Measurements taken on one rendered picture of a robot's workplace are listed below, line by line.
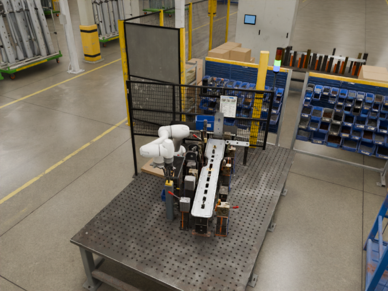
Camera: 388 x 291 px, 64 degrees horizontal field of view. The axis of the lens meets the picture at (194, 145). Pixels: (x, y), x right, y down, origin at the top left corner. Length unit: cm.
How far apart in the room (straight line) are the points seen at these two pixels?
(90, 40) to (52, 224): 712
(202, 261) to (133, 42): 404
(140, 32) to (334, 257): 438
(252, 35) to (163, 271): 810
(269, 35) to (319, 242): 679
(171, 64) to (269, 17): 484
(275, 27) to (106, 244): 795
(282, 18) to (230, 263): 776
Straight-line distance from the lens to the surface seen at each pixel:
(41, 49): 1061
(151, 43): 556
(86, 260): 338
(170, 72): 550
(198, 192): 305
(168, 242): 302
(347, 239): 444
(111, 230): 319
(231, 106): 408
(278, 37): 971
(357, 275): 411
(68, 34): 966
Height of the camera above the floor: 295
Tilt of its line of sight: 31 degrees down
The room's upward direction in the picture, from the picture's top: 1 degrees clockwise
